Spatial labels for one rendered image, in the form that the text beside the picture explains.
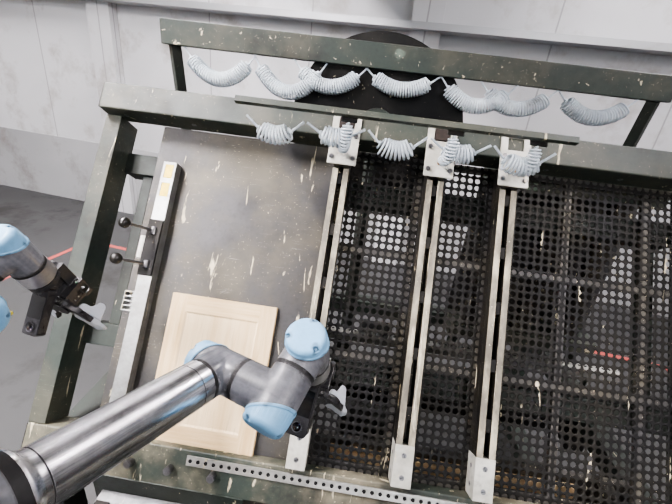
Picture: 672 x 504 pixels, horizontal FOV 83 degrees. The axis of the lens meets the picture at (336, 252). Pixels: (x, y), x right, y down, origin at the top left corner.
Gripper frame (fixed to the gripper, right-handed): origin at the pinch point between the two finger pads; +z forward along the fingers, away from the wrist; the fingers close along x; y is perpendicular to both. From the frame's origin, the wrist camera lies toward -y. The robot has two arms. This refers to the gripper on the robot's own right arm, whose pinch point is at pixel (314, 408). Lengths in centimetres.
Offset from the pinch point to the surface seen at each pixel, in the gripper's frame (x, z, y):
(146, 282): 71, 14, 29
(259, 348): 27.7, 26.5, 21.1
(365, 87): 18, -7, 138
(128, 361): 69, 27, 6
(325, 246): 13, 5, 53
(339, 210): 11, -2, 65
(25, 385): 209, 151, 5
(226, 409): 33.6, 36.8, 2.0
